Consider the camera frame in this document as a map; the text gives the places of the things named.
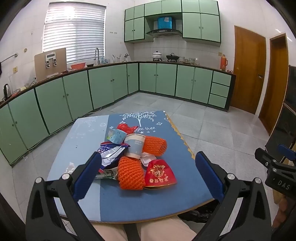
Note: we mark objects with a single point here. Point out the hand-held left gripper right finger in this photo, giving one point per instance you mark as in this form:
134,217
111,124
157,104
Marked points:
209,178

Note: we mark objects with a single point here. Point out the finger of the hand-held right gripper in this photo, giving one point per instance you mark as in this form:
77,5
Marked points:
262,156
286,151

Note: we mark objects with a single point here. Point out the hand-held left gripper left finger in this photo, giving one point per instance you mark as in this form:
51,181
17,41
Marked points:
87,176

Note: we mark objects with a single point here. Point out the blue snack bag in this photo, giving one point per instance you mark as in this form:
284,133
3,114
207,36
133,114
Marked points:
111,154

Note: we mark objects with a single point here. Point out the bin with black bag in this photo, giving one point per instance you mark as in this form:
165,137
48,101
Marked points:
198,213

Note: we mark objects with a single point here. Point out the orange foam fruit net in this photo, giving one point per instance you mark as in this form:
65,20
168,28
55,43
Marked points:
130,173
155,146

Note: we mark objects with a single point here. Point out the light blue small carton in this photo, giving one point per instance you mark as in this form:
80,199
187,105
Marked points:
116,136

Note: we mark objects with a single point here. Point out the red gold packet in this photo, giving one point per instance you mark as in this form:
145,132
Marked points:
159,173

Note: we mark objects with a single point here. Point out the grey-blue paper cup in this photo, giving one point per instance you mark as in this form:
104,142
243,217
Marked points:
135,146

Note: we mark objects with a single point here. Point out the white tissue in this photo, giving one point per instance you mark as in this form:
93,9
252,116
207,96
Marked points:
146,160

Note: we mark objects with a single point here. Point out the person's right hand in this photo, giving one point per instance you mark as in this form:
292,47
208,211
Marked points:
282,212

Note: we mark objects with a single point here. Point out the small white tissue scrap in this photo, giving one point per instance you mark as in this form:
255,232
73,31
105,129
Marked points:
70,167

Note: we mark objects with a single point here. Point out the crumpled green white carton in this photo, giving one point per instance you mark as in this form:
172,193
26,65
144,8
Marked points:
107,173

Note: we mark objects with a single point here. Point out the blue printed tablecloth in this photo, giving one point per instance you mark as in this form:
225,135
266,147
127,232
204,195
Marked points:
180,176

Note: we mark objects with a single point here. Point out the red plastic bag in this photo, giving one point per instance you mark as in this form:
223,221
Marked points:
122,128

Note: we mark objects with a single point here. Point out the plain wooden door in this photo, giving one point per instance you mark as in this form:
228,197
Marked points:
276,83

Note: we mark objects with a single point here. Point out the person's legs in beige trousers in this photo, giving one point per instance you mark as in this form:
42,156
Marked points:
159,230

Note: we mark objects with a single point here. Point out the green base cabinets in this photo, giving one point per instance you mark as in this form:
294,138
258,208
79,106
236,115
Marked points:
76,92

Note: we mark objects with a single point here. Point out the orange thermos flask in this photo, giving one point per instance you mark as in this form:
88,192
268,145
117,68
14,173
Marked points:
223,62

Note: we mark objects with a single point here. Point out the red plastic basin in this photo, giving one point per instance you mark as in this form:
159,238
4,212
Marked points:
78,66

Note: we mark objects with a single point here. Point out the brown countertop water dispenser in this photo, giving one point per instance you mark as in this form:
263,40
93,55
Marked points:
49,67

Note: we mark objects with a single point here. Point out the metal electric kettle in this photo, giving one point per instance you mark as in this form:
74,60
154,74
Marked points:
7,91

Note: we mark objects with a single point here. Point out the group of glass jars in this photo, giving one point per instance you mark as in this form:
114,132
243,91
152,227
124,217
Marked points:
192,60

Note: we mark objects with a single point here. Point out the utensil holder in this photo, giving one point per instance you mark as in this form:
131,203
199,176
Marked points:
116,59

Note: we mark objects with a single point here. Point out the metal kitchen faucet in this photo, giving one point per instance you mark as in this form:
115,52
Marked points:
97,54

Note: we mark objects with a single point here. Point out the black wok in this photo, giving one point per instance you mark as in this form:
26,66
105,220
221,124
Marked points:
172,57

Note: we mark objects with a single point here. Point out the white cooking pot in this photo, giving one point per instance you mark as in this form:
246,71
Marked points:
157,55

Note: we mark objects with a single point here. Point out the metal towel bar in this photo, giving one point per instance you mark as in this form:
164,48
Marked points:
9,58

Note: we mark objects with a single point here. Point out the white window blind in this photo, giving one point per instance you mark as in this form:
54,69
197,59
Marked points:
74,32

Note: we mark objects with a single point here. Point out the range hood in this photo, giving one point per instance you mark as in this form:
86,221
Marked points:
164,33

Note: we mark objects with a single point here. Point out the green wall cabinets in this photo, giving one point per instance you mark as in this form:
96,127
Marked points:
198,25

